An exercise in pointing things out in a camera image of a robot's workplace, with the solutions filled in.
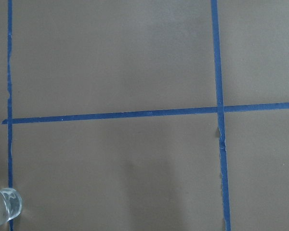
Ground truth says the glass sauce bottle metal spout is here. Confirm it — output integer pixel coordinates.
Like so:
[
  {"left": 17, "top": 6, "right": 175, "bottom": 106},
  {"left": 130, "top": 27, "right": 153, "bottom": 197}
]
[{"left": 0, "top": 188, "right": 23, "bottom": 226}]

